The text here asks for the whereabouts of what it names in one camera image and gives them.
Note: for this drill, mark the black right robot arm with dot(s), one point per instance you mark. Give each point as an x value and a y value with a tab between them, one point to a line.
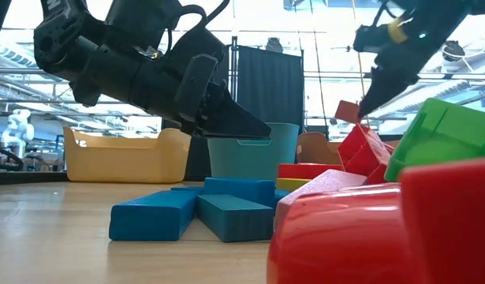
455	16

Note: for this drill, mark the pink wooden block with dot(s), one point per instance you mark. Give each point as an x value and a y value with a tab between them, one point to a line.
325	181

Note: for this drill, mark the small red-orange block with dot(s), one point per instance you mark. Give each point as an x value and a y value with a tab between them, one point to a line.
348	111

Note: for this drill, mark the green plastic stud brick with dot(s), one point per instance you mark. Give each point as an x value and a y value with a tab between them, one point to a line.
443	138

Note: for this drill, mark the white humanoid robot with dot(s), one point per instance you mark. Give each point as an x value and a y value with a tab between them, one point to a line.
17	130

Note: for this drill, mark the orange plastic bin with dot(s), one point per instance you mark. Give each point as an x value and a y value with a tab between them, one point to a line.
317	150

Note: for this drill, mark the wide blue wooden block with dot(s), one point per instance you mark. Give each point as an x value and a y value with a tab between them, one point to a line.
242	189

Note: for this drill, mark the red two-stud plastic brick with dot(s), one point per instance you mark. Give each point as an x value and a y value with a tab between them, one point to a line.
344	236

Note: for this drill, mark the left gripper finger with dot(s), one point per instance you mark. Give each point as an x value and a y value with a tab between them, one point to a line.
230	122

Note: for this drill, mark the teal wooden block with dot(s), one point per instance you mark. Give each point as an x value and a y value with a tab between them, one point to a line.
234	219

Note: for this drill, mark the small red ribbed block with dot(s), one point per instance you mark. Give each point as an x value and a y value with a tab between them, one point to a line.
364	154

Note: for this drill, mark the black bench top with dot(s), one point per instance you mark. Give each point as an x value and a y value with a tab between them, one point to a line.
25	177

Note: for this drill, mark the black ceiling lamp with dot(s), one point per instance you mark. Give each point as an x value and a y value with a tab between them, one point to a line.
273	44
453	50

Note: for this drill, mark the teal plastic bin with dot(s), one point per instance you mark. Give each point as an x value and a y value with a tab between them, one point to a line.
250	161

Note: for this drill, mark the yellow rectangular wooden block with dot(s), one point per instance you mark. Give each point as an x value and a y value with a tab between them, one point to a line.
291	184

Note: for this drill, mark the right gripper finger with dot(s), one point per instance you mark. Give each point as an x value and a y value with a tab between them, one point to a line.
388	83

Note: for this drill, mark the long blue wooden block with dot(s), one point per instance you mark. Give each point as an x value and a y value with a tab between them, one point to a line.
153	215

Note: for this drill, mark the yellow plastic bin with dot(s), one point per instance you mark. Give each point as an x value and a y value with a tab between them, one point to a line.
124	158

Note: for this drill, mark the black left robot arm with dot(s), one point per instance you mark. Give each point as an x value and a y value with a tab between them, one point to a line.
100	71

